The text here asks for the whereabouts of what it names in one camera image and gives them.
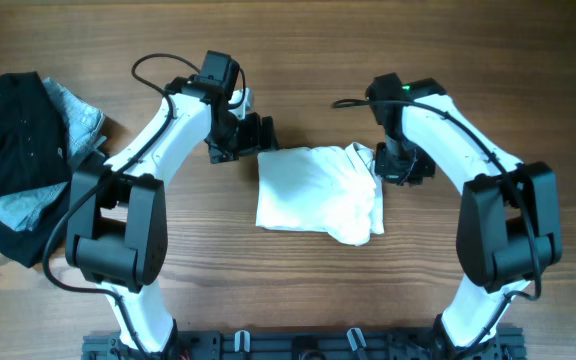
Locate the white polo shirt black print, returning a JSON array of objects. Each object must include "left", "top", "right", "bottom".
[{"left": 256, "top": 142, "right": 385, "bottom": 246}]

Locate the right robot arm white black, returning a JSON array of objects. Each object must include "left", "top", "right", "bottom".
[{"left": 365, "top": 73, "right": 562, "bottom": 359}]

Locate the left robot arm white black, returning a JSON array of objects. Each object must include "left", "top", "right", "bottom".
[{"left": 66, "top": 51, "right": 279, "bottom": 359}]

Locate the light blue denim garment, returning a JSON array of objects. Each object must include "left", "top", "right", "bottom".
[{"left": 0, "top": 77, "right": 105, "bottom": 231}]

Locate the black folded polo shirt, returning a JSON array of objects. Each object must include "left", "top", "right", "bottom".
[{"left": 0, "top": 72, "right": 71, "bottom": 197}]

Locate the black folded garment bottom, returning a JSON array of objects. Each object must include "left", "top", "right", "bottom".
[{"left": 0, "top": 150, "right": 111, "bottom": 269}]

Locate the left black cable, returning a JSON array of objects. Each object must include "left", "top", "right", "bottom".
[{"left": 41, "top": 52, "right": 247, "bottom": 359}]

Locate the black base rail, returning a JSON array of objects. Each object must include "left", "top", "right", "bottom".
[{"left": 81, "top": 327, "right": 527, "bottom": 360}]

